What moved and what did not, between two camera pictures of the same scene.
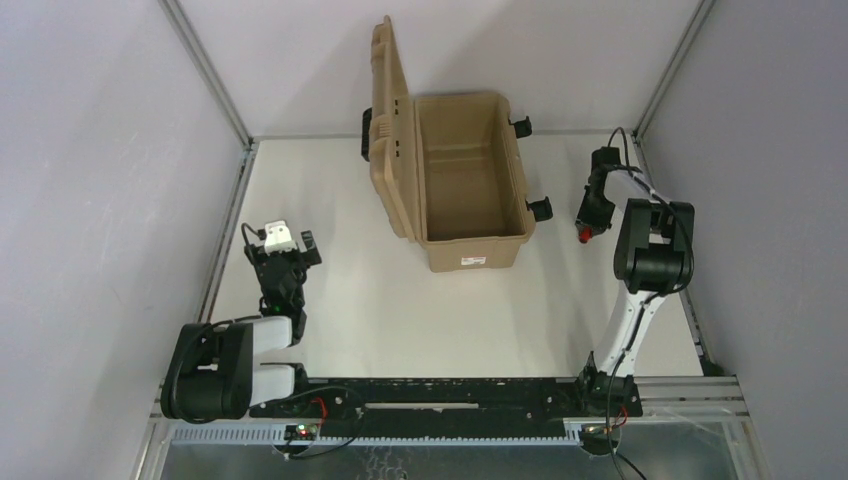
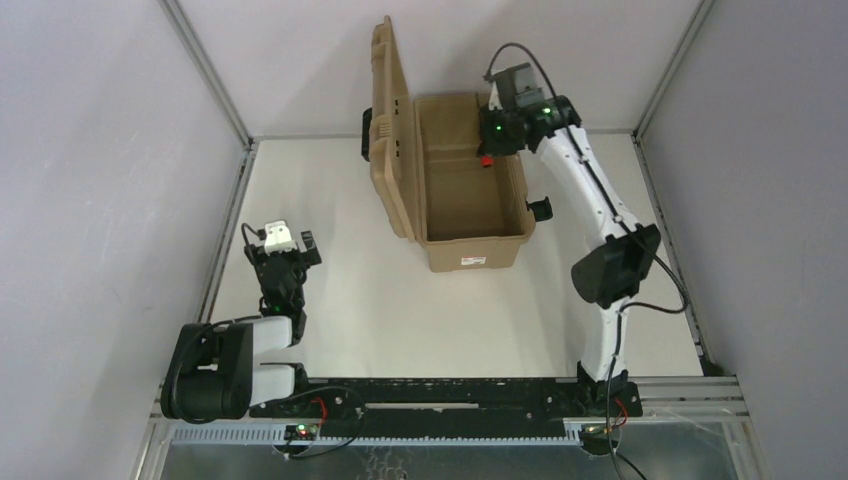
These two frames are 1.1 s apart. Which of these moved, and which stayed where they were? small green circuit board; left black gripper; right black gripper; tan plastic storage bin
Moved: right black gripper
Stayed: left black gripper; tan plastic storage bin; small green circuit board
